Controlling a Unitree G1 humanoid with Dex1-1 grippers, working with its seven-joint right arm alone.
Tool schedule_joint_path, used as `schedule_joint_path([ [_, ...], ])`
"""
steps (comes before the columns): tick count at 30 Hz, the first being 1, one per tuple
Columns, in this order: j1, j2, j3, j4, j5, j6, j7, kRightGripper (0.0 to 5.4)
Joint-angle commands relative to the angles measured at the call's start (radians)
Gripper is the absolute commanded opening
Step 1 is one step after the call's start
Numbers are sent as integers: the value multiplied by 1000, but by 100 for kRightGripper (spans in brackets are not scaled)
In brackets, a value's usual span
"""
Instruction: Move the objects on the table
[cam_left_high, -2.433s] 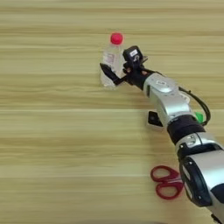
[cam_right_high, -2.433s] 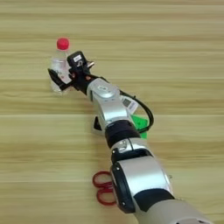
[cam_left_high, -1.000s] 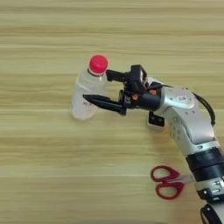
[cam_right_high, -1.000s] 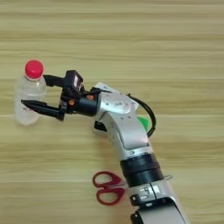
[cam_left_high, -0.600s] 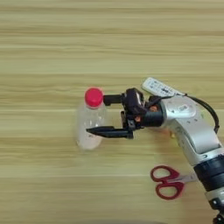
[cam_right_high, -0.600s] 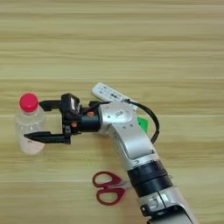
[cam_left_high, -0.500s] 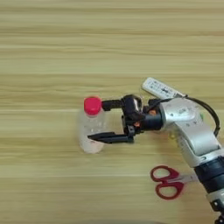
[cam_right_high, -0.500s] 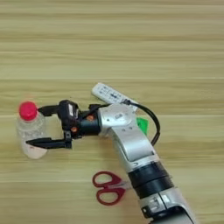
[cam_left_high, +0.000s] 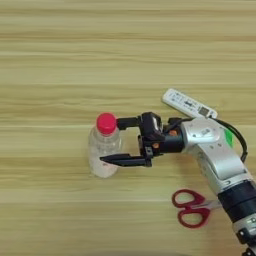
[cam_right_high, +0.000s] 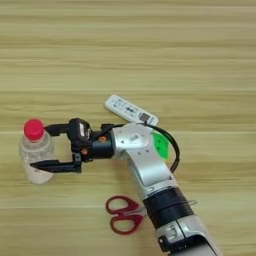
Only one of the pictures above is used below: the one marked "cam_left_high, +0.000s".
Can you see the white remote control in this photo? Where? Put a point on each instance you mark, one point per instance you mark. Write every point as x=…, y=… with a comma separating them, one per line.
x=185, y=102

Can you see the small black box white label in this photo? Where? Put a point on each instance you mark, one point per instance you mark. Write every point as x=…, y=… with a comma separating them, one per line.
x=151, y=124

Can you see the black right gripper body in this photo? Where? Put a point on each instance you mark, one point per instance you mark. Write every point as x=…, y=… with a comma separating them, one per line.
x=171, y=141

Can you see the clear water bottle red cap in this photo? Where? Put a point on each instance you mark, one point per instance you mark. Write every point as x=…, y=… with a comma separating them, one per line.
x=105, y=146

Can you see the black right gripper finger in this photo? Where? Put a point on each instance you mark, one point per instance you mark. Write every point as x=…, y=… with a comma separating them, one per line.
x=130, y=122
x=128, y=160

